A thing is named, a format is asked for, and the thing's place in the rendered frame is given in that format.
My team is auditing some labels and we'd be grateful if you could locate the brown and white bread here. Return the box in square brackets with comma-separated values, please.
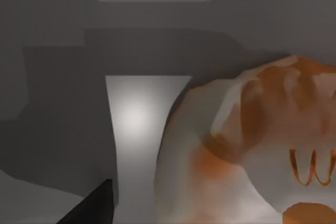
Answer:
[154, 55, 336, 224]

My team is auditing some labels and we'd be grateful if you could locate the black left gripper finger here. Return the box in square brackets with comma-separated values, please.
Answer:
[56, 178, 116, 224]

